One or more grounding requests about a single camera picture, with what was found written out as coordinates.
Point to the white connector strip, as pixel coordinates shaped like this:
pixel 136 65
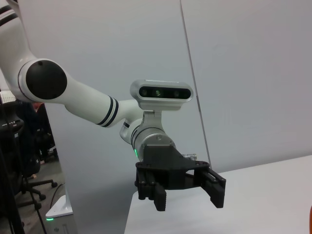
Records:
pixel 7 97

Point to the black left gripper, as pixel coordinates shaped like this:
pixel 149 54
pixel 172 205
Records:
pixel 168 165

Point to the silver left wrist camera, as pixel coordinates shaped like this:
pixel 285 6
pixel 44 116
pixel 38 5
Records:
pixel 161 93

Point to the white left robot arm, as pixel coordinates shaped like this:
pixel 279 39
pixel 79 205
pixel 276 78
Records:
pixel 80 97

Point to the white stand base green light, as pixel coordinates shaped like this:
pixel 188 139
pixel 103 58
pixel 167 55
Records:
pixel 59 206

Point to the seated person dark clothes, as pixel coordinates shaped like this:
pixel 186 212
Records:
pixel 44 131

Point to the black office chair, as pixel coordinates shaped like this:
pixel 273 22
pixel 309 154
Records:
pixel 29 168

